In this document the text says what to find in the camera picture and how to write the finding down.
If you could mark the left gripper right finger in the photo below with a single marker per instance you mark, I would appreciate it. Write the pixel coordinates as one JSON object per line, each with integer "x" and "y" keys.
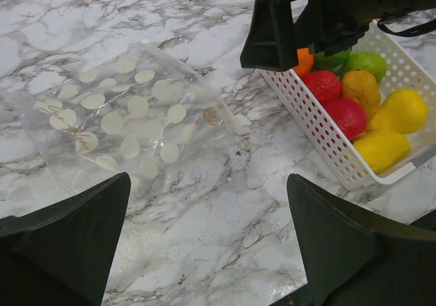
{"x": 353, "y": 256}

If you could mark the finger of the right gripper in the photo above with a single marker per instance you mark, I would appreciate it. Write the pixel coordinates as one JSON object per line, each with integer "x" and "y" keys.
{"x": 271, "y": 41}

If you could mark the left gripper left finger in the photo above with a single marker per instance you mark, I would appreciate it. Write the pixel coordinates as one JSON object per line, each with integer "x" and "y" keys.
{"x": 62, "y": 254}

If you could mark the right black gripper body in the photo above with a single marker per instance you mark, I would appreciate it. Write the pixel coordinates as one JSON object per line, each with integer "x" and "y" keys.
{"x": 331, "y": 26}

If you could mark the red toy strawberry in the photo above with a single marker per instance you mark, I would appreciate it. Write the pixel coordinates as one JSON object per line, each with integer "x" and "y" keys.
{"x": 324, "y": 85}

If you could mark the orange-yellow toy fruit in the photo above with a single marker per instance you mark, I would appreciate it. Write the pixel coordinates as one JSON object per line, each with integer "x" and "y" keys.
{"x": 361, "y": 87}

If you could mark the white perforated basket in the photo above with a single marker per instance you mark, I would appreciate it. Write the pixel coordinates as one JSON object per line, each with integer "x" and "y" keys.
{"x": 339, "y": 152}

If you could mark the red toy apple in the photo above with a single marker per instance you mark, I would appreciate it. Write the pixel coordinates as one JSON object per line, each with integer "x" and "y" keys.
{"x": 348, "y": 116}

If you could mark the clear dotted zip bag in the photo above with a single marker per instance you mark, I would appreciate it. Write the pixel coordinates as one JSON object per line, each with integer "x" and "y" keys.
{"x": 142, "y": 112}

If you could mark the orange toy fruit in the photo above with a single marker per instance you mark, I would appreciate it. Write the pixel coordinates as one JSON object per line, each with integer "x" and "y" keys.
{"x": 305, "y": 62}

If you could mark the green striped toy watermelon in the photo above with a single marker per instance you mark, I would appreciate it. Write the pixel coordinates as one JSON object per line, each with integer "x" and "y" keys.
{"x": 331, "y": 63}

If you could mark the green toy lime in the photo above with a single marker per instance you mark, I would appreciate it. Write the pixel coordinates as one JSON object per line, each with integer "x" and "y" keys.
{"x": 369, "y": 61}

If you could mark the yellow toy banana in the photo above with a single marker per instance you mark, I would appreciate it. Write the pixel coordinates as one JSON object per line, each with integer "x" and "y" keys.
{"x": 381, "y": 149}

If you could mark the yellow toy lemon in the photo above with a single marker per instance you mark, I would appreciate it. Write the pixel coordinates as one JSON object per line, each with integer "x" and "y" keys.
{"x": 403, "y": 111}

